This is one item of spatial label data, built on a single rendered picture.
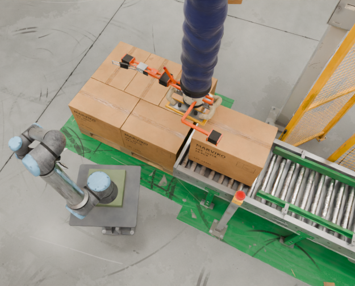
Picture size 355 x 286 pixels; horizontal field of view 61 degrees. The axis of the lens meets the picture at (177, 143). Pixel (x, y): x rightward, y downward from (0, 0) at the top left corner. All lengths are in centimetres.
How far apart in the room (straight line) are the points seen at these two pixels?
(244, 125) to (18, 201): 236
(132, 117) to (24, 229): 151
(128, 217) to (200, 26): 145
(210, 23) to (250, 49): 283
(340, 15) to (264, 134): 101
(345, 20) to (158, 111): 172
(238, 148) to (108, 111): 136
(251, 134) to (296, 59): 224
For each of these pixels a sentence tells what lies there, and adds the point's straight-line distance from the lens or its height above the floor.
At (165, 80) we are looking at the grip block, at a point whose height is 125.
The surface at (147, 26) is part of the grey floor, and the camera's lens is 467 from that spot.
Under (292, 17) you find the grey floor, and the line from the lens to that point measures 518.
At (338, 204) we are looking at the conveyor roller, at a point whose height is 55.
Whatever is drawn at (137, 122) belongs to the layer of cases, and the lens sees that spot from 296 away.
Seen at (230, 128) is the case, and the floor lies 95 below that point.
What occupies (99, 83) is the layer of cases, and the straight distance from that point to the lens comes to 330.
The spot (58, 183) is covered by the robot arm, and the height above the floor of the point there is 140.
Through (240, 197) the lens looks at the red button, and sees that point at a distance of 217.
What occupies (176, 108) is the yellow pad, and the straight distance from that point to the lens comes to 233.
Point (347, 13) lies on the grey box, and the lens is 266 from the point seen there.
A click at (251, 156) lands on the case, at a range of 241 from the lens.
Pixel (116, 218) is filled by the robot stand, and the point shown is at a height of 75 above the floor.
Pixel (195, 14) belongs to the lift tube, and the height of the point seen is 200.
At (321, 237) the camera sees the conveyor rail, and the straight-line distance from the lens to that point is 279.
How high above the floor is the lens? 304
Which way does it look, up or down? 62 degrees down
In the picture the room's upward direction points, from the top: 4 degrees clockwise
